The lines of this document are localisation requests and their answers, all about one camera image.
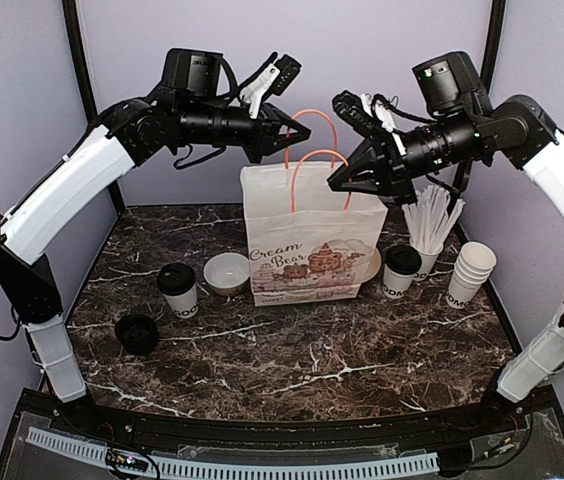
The beige round plate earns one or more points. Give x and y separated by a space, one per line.
374 266

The white paper cup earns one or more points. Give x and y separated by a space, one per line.
185 305
395 285

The white wrapped straws bundle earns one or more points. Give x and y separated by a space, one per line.
428 220

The paper cup holding straws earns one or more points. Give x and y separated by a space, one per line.
428 256

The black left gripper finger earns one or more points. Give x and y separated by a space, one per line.
285 126
271 144

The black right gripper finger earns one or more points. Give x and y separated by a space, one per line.
364 185
362 167

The grey slotted cable duct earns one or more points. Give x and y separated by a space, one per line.
208 463

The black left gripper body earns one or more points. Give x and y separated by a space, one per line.
255 144

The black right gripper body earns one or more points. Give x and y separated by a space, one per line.
395 171

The cream bear paper bag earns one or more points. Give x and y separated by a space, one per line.
307 243

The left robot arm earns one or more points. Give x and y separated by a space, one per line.
198 101

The black table front rail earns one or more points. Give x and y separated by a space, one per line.
451 430

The stack of white paper cups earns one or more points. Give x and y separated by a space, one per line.
473 266

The stack of black lids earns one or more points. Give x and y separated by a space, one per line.
138 334

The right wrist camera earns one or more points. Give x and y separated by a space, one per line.
363 113

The black coffee cup lid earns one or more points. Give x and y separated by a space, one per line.
175 279

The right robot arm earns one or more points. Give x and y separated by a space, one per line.
463 127

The white ceramic bowl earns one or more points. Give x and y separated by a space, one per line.
227 274

